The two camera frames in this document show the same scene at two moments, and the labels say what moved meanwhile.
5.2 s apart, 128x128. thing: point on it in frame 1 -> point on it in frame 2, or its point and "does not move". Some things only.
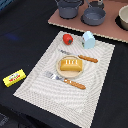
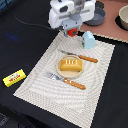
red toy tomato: [67, 38] -> [72, 32]
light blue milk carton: [88, 40] does not move
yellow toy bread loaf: [71, 65] does not move
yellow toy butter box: [14, 78] does not move
